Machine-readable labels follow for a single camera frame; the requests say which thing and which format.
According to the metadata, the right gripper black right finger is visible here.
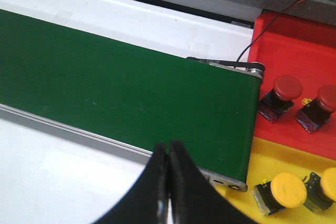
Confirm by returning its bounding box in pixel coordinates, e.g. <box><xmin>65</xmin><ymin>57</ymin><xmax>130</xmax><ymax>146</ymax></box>
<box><xmin>167</xmin><ymin>140</ymin><xmax>255</xmax><ymax>223</ymax></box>

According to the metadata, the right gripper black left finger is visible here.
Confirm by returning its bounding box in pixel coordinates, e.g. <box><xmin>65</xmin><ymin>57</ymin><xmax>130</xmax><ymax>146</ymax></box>
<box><xmin>95</xmin><ymin>143</ymin><xmax>169</xmax><ymax>223</ymax></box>

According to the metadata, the yellow mushroom push button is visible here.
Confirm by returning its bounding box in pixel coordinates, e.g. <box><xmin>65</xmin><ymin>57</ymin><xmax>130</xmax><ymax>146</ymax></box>
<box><xmin>252</xmin><ymin>172</ymin><xmax>307</xmax><ymax>216</ymax></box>
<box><xmin>304</xmin><ymin>167</ymin><xmax>335</xmax><ymax>214</ymax></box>

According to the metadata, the red mushroom push button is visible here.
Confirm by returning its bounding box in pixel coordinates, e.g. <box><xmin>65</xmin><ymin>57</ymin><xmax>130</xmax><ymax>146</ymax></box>
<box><xmin>295</xmin><ymin>84</ymin><xmax>335</xmax><ymax>133</ymax></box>
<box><xmin>258</xmin><ymin>74</ymin><xmax>303</xmax><ymax>123</ymax></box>

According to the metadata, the metal conveyor end plate right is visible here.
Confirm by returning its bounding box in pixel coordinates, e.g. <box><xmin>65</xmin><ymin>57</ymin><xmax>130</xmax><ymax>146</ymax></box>
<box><xmin>198</xmin><ymin>168</ymin><xmax>248</xmax><ymax>192</ymax></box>

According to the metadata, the yellow bin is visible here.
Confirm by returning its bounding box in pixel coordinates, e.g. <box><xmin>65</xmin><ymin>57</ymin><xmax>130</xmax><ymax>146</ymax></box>
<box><xmin>215</xmin><ymin>137</ymin><xmax>335</xmax><ymax>223</ymax></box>

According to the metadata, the green conveyor belt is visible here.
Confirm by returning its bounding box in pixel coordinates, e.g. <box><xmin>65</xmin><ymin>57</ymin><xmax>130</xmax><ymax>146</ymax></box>
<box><xmin>1</xmin><ymin>10</ymin><xmax>260</xmax><ymax>183</ymax></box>

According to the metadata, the red bin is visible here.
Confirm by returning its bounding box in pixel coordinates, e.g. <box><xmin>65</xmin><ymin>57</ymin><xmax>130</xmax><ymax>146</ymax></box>
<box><xmin>248</xmin><ymin>12</ymin><xmax>335</xmax><ymax>159</ymax></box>

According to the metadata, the aluminium conveyor side rail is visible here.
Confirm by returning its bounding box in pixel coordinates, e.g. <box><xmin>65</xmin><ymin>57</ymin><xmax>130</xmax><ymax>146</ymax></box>
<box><xmin>1</xmin><ymin>104</ymin><xmax>153</xmax><ymax>157</ymax></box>

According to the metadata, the black wire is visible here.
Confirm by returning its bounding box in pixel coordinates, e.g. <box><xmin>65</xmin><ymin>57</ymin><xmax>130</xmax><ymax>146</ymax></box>
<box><xmin>186</xmin><ymin>0</ymin><xmax>320</xmax><ymax>69</ymax></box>

